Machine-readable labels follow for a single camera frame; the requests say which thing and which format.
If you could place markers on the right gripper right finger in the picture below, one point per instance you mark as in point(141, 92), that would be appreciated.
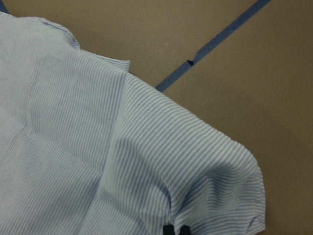
point(185, 230)

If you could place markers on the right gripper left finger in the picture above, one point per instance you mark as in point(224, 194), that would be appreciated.
point(168, 229)

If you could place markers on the light blue striped shirt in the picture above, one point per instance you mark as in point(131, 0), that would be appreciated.
point(87, 148)

